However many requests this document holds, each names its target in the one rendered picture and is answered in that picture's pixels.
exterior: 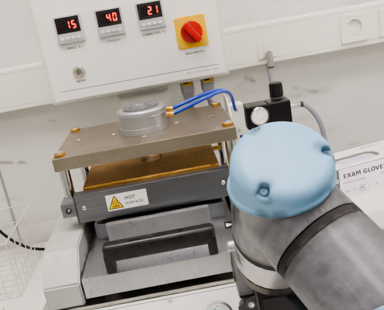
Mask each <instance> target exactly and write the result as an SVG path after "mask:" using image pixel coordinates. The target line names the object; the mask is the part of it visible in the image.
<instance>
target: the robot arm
mask: <svg viewBox="0 0 384 310"><path fill-rule="evenodd" d="M336 181H337V171H336V169H335V158H334V154H333V152H332V149H331V147H330V145H329V144H328V142H327V141H326V140H325V139H324V138H323V137H322V136H321V135H320V134H319V133H317V132H316V131H315V130H313V129H311V128H309V127H307V126H305V125H301V124H298V123H294V122H270V123H267V124H263V125H260V126H258V127H256V128H253V129H251V130H250V131H249V132H247V133H246V134H245V135H243V136H242V137H241V138H240V140H239V141H238V142H237V144H236V145H235V147H234V148H233V151H232V153H231V157H230V175H229V177H228V181H227V191H228V196H229V198H230V207H231V226H232V235H233V240H229V241H228V242H227V243H226V249H227V251H229V252H230V258H231V267H232V271H233V277H234V281H235V282H236V286H237V290H238V296H239V298H241V300H240V302H239V306H238V309H239V310H384V228H383V229H381V228H380V227H379V226H378V225H377V224H376V223H375V222H374V221H373V220H372V219H371V218H369V217H368V216H367V215H366V214H365V213H364V212H363V211H362V210H361V209H360V208H359V207H358V206H357V205H356V204H355V203H354V202H353V201H352V200H351V199H350V198H349V197H348V196H347V195H346V194H345V193H344V192H343V191H342V190H340V189H339V188H338V187H337V186H336V185H335V184H336Z"/></svg>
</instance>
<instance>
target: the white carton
mask: <svg viewBox="0 0 384 310"><path fill-rule="evenodd" d="M333 154H334V158H335V169H336V171H337V181H336V184H335V185H336V186H337V187H338V188H339V189H340V190H342V191H343V192H344V193H345V194H346V195H347V196H348V197H352V196H356V195H359V194H363V193H367V192H370V191H374V190H376V189H380V188H384V140H379V141H375V142H372V143H368V144H365V145H361V146H356V147H353V148H348V149H344V150H341V151H337V152H334V153H333Z"/></svg>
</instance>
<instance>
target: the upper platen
mask: <svg viewBox="0 0 384 310"><path fill-rule="evenodd" d="M220 149H221V146H220V145H217V146H212V145H211V144H210V145H204V146H197V147H193V148H187V149H181V150H176V151H170V152H166V153H160V154H154V155H149V156H143V157H137V158H133V159H126V160H123V161H116V162H110V163H106V164H100V165H93V166H91V168H90V170H89V173H88V176H87V178H86V181H85V183H84V186H83V191H86V190H90V189H96V188H102V187H106V186H113V185H119V184H123V183H129V182H133V181H139V180H146V179H150V178H156V177H162V176H166V175H173V174H176V173H183V172H189V171H193V170H199V169H206V168H209V167H216V166H219V163H218V160H217V157H216V155H215V153H214V151H215V150H220Z"/></svg>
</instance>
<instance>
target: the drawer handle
mask: <svg viewBox="0 0 384 310"><path fill-rule="evenodd" d="M206 244H207V245H208V248H209V253H210V255H213V254H217V253H218V247H217V240H216V236H215V229H214V226H213V224H212V223H205V224H201V225H195V226H189V227H185V228H178V229H172V230H168V231H162V232H156V233H152V234H145V235H142V236H135V237H130V238H125V239H119V240H113V241H109V242H105V243H104V244H103V247H102V252H103V259H104V262H105V267H106V271H107V273H108V274H112V273H115V272H116V267H117V264H116V262H117V261H120V260H126V259H130V258H136V257H140V256H147V255H153V254H157V253H163V252H169V251H173V250H179V249H183V248H189V247H195V246H199V245H206Z"/></svg>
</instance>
